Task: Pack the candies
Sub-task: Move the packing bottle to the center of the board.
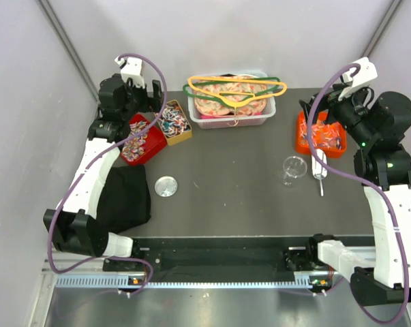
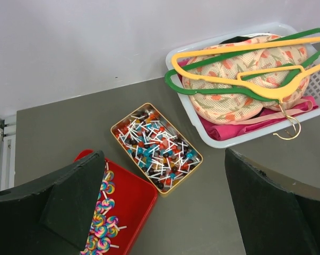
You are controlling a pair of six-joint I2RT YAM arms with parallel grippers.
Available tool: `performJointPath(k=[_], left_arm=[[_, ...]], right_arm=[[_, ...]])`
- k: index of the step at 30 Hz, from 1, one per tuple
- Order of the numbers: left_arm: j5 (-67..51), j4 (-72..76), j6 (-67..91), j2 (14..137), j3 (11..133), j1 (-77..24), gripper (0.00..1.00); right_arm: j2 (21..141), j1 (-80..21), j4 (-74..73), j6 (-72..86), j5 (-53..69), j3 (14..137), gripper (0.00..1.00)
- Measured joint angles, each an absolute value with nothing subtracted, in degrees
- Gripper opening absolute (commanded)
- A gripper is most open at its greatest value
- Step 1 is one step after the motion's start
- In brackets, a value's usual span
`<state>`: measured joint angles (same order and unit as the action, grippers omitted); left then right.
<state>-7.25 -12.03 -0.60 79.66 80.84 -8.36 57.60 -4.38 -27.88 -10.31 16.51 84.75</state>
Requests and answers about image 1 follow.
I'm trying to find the red candy tray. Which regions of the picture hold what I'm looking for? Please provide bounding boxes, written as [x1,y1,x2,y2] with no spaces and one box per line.
[121,114,167,166]

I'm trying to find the floral fabric item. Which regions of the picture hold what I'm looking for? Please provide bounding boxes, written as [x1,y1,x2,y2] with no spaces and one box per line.
[192,80,268,119]

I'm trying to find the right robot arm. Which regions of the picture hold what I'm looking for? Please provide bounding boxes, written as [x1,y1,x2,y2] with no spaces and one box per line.
[301,82,411,307]

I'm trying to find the silver metal scoop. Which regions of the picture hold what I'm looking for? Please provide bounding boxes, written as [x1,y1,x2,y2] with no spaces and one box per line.
[311,149,327,197]

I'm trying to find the black cloth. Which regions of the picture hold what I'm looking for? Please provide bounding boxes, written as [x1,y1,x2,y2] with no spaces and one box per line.
[96,165,151,234]

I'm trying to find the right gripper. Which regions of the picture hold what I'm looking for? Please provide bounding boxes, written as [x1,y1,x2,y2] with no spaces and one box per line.
[299,82,375,146]

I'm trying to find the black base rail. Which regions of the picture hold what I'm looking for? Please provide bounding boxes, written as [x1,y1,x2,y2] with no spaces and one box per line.
[102,236,329,283]

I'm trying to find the green clothes hanger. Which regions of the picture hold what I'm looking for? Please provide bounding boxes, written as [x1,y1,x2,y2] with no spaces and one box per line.
[182,76,281,103]

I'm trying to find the clear glass jar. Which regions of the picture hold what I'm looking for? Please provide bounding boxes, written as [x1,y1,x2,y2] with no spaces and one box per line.
[279,156,307,187]

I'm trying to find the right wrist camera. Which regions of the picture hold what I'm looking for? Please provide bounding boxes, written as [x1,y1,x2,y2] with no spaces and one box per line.
[339,57,378,101]

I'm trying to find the orange candy tray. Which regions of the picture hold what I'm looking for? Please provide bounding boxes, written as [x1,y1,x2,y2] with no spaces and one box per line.
[295,111,347,159]

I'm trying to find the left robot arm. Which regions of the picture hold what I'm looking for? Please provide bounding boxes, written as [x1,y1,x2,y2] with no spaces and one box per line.
[43,73,167,270]

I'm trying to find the gold candy tin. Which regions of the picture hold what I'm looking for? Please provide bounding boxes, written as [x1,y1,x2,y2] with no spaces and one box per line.
[157,99,192,146]

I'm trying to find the yellow clothes hanger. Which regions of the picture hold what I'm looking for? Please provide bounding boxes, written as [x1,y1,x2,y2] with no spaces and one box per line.
[187,75,288,110]

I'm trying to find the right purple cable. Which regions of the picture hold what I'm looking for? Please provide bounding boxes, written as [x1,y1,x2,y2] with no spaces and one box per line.
[307,66,410,324]

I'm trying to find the silver jar lid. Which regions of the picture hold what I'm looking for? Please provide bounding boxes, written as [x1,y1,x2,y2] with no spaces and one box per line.
[154,176,178,198]

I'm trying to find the white plastic basket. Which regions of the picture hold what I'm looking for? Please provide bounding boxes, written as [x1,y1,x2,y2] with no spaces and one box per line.
[183,71,287,129]

